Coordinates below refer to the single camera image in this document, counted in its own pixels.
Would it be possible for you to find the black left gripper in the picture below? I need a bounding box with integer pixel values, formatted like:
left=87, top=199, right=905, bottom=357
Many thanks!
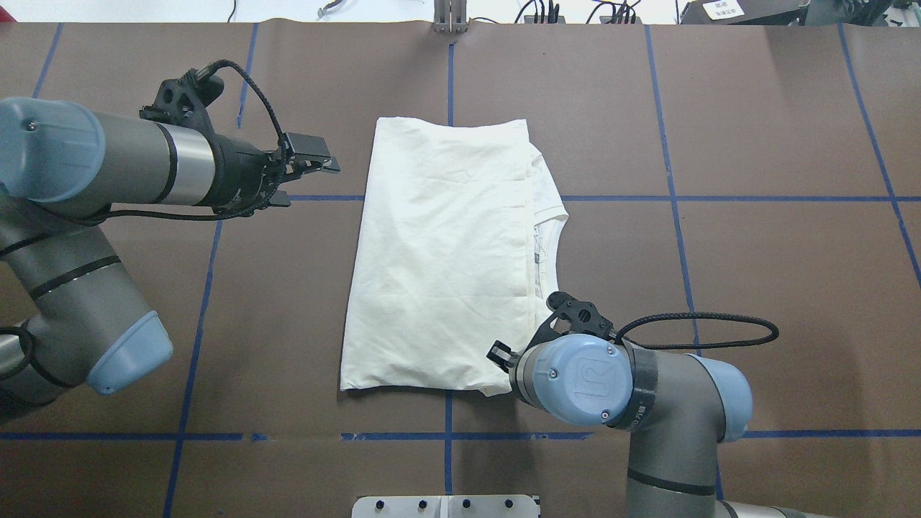
left=212, top=132, right=341, bottom=220

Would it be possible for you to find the cream long sleeve shirt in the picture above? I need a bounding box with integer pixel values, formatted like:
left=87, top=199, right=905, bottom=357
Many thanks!
left=339, top=117, right=568, bottom=396

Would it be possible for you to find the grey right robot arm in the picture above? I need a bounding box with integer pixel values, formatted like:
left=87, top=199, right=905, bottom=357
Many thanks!
left=487, top=334, right=804, bottom=517

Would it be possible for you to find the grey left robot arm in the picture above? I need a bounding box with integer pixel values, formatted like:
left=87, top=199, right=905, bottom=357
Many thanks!
left=2, top=94, right=340, bottom=423

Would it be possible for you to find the black left camera cable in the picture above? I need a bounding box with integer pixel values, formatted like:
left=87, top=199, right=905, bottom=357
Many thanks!
left=108, top=60, right=289, bottom=220

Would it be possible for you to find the black camera cable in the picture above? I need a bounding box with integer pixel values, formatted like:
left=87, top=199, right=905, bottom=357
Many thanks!
left=108, top=60, right=289, bottom=220
left=615, top=312, right=780, bottom=350

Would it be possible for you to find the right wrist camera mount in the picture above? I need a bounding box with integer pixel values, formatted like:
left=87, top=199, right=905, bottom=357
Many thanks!
left=525, top=291, right=616, bottom=350

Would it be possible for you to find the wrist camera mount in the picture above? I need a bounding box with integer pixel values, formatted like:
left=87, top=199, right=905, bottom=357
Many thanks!
left=525, top=291, right=616, bottom=350
left=139, top=68, right=224, bottom=137

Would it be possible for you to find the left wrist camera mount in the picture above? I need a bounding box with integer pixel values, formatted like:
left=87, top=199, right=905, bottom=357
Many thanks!
left=139, top=68, right=224, bottom=137

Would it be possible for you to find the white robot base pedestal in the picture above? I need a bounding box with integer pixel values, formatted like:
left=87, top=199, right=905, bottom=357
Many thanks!
left=351, top=494, right=542, bottom=517

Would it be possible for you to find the aluminium frame post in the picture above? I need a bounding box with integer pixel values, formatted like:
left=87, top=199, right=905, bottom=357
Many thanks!
left=433, top=0, right=469, bottom=34

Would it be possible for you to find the black right camera cable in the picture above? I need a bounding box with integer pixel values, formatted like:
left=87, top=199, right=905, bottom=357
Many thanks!
left=615, top=312, right=780, bottom=350

